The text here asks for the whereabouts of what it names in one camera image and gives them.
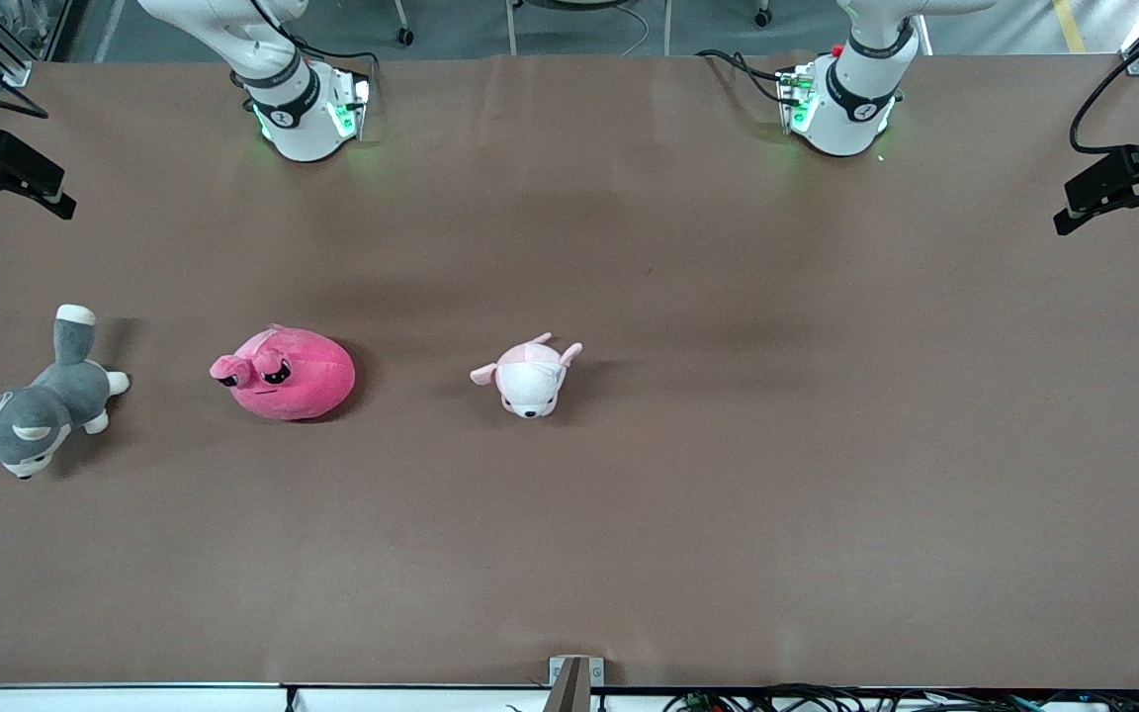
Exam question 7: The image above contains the pink round plush toy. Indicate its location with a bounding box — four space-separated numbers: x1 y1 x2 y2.
210 324 357 422

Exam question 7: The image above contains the grey white husky plush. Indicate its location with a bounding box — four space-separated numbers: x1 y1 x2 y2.
0 305 131 481

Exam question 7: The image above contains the small white pink plush dog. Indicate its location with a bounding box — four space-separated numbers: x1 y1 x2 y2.
470 333 584 419

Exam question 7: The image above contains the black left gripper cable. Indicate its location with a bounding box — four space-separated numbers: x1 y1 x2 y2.
1070 8 1139 155

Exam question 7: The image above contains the black right arm base cable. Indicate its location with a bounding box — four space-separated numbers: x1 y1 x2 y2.
228 0 380 100

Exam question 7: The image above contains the black arm base cable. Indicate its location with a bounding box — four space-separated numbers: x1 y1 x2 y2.
696 49 798 105
228 0 380 100

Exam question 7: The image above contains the black left arm base cable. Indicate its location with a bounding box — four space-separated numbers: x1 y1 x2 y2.
696 49 798 105

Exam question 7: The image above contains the tangled cable bundle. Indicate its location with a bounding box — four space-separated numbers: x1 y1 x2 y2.
663 682 1139 712

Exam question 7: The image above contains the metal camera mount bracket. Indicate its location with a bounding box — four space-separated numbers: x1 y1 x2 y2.
542 655 606 712

